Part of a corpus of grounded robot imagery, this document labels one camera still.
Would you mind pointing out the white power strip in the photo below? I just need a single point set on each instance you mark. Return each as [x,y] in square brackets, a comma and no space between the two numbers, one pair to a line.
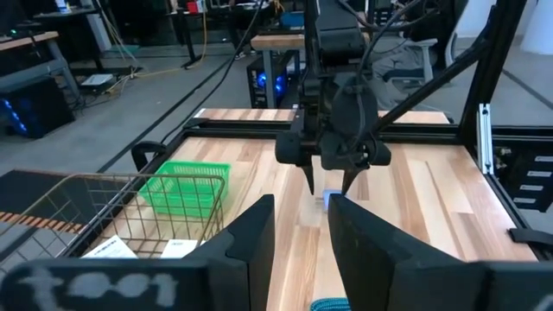
[97,79]

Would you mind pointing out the silver metal bracket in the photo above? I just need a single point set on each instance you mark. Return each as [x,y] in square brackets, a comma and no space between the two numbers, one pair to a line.
[484,138]

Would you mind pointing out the white card reader box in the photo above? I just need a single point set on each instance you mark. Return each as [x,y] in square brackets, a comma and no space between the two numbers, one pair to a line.
[179,249]

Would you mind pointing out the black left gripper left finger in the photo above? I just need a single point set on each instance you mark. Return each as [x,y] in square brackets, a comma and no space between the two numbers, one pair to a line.
[259,259]

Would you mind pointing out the black panel with white labels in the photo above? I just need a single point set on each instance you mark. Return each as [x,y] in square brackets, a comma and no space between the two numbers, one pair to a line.
[518,177]

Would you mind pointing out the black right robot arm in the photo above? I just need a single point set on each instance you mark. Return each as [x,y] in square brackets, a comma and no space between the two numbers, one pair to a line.
[337,34]

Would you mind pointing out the wooden workbench table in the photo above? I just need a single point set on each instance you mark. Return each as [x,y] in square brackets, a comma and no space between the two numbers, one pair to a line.
[276,41]

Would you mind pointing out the black aluminium rig frame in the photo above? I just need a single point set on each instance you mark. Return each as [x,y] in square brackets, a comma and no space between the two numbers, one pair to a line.
[242,128]

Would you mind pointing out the green plastic basket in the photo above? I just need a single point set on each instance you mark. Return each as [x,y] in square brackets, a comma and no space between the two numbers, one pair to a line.
[194,198]

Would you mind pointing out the black flat bracket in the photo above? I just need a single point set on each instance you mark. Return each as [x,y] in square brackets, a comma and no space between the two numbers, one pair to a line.
[531,236]

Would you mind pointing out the computer tower with blue lights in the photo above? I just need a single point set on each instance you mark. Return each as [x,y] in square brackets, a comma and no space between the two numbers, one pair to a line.
[261,82]
[39,108]

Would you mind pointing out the wooden side table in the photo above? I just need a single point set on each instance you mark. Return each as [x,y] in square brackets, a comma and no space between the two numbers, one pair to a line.
[242,114]

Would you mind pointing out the white box with printed text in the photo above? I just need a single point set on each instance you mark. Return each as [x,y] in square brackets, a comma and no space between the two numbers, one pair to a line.
[110,249]

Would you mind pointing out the wooden top desk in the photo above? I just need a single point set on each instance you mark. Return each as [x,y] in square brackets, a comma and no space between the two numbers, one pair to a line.
[26,41]

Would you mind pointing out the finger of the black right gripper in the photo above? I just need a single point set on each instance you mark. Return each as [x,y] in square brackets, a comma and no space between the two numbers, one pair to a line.
[309,175]
[349,176]

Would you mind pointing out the grey power bank charger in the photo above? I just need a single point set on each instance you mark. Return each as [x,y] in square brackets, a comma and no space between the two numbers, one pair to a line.
[330,199]

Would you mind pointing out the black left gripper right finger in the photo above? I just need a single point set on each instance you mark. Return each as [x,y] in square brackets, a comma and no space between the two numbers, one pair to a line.
[380,276]

